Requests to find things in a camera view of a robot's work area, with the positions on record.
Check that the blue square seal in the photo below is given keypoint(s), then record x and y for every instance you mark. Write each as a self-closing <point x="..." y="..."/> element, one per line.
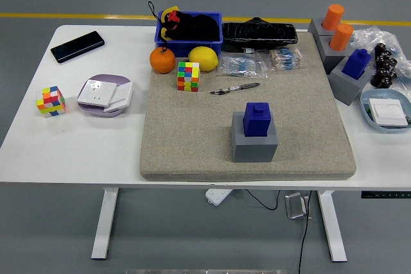
<point x="356" y="63"/>
<point x="257" y="120"/>

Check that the grey square seal holder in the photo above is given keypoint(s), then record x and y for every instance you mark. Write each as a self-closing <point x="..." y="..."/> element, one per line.
<point x="253" y="150"/>
<point x="348" y="89"/>

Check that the grey round-hole seal holder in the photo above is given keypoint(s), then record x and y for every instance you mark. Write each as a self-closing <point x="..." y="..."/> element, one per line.
<point x="316" y="28"/>
<point x="330" y="59"/>

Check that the orange cylinder seal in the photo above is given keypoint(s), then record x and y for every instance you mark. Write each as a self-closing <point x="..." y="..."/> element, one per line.
<point x="333" y="17"/>
<point x="341" y="37"/>

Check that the grey-brown fabric mat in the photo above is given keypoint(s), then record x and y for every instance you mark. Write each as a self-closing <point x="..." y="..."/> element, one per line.
<point x="192" y="133"/>

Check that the silver black pen tool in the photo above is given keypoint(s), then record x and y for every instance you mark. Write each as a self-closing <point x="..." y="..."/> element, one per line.
<point x="236" y="88"/>

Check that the scrambled colourful puzzle cube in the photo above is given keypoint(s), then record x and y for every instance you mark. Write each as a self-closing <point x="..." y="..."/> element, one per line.
<point x="188" y="76"/>

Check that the yellow lemon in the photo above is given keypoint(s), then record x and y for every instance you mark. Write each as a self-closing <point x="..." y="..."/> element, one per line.
<point x="203" y="59"/>

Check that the large clear bag of resistors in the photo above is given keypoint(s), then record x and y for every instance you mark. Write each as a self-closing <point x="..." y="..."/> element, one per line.
<point x="241" y="65"/>

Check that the orange fruit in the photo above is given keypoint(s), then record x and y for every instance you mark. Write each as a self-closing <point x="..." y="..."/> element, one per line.
<point x="162" y="60"/>

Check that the blue plastic bin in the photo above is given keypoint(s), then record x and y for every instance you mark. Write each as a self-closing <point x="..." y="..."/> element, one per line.
<point x="183" y="47"/>

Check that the white power strip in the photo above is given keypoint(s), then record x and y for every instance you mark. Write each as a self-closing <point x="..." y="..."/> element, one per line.
<point x="218" y="196"/>

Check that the black round pouch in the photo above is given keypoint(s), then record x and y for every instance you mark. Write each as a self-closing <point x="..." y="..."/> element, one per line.
<point x="207" y="28"/>

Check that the small clear bag of resistors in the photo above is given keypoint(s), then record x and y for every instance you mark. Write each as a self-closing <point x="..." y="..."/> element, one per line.
<point x="285" y="59"/>

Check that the purple plastic tray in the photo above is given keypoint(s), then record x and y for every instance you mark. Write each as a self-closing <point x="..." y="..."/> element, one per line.
<point x="109" y="77"/>

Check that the yellow black tool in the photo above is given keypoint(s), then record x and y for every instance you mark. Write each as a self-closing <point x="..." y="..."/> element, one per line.
<point x="171" y="9"/>

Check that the white table leg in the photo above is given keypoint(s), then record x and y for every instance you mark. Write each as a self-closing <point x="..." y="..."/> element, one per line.
<point x="332" y="226"/>
<point x="104" y="222"/>

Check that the black smartphone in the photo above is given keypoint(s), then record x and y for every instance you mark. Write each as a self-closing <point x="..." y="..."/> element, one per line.
<point x="77" y="47"/>

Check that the scrambled cube with white base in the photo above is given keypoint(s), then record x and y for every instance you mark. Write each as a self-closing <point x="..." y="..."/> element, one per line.
<point x="50" y="102"/>

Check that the black knob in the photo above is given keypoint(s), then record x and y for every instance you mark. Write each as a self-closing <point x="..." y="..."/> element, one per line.
<point x="383" y="74"/>
<point x="382" y="50"/>
<point x="385" y="83"/>
<point x="387" y="61"/>

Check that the crumpled clear plastic bag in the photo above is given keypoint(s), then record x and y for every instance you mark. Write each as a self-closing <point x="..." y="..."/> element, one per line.
<point x="369" y="35"/>

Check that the black table control panel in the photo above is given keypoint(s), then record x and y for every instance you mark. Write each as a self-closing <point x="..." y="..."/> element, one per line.
<point x="385" y="194"/>

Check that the white switch panel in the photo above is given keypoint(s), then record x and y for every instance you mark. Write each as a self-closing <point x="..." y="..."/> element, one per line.
<point x="123" y="94"/>
<point x="387" y="112"/>

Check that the white wall socket panel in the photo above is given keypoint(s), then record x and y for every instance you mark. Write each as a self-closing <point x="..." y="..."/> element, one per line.
<point x="96" y="92"/>

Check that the silver metal bracket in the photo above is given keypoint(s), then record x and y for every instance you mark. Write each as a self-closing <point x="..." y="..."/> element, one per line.
<point x="295" y="206"/>

